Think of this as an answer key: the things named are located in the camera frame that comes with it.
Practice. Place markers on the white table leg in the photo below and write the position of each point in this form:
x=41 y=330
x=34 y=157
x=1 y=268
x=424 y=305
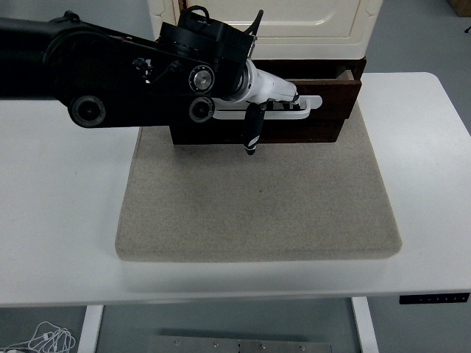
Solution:
x=90 y=331
x=364 y=327

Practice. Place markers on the black table control panel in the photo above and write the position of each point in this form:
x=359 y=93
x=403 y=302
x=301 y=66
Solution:
x=434 y=298

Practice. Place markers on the dark wooden drawer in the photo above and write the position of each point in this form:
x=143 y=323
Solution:
x=338 y=99

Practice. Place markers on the dark wooden drawer housing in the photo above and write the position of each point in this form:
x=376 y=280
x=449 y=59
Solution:
x=294 y=134

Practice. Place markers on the cream plastic cabinet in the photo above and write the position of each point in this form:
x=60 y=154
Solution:
x=312 y=36

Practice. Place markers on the cardboard box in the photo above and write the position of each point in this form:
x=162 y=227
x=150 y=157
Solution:
x=461 y=6

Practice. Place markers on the beige fabric mat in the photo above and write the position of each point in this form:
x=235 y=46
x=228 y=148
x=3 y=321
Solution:
x=257 y=202

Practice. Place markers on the white and black hand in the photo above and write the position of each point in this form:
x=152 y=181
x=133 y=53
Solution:
x=272 y=88

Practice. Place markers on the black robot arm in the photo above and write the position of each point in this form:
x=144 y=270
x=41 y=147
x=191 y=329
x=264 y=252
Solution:
x=73 y=73

